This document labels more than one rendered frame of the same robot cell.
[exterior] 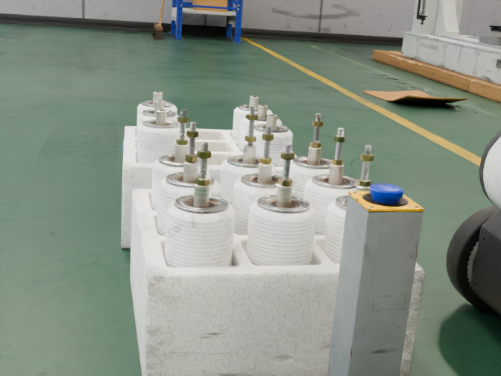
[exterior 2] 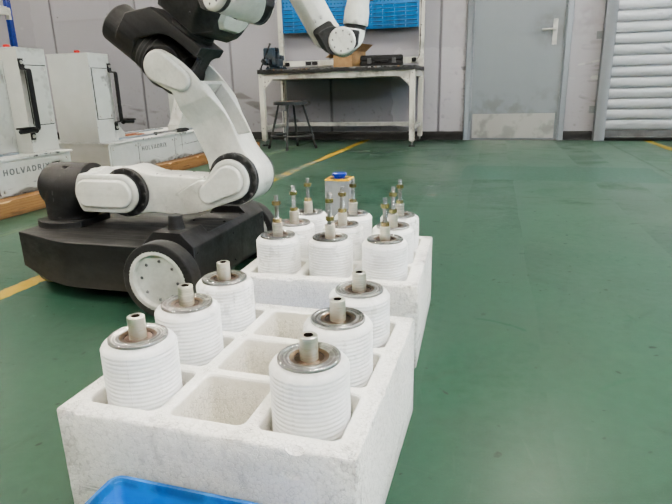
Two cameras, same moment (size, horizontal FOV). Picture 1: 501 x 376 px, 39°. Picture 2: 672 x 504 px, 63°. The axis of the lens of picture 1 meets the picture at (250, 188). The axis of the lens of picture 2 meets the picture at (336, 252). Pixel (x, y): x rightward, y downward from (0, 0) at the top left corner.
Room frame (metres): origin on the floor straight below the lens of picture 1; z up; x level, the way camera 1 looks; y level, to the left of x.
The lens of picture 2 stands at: (2.19, 0.54, 0.55)
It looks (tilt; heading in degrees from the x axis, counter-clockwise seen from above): 16 degrees down; 208
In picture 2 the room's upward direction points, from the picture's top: 1 degrees counter-clockwise
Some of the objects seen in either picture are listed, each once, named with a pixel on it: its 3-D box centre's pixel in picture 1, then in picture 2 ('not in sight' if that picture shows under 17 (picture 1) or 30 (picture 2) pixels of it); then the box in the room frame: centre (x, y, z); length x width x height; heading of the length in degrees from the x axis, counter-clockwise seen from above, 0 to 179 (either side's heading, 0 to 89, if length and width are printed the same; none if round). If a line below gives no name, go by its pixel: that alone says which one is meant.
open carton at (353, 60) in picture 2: not in sight; (349, 56); (-3.25, -2.08, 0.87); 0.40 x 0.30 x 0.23; 88
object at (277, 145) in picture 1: (268, 168); (228, 327); (1.49, -0.03, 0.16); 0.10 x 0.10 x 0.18
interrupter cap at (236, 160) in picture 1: (248, 162); (330, 237); (1.18, 0.01, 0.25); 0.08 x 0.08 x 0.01
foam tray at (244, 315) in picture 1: (256, 275); (343, 289); (1.07, -0.02, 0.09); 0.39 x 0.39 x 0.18; 13
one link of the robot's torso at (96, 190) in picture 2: not in sight; (125, 188); (1.00, -0.79, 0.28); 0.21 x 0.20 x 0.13; 102
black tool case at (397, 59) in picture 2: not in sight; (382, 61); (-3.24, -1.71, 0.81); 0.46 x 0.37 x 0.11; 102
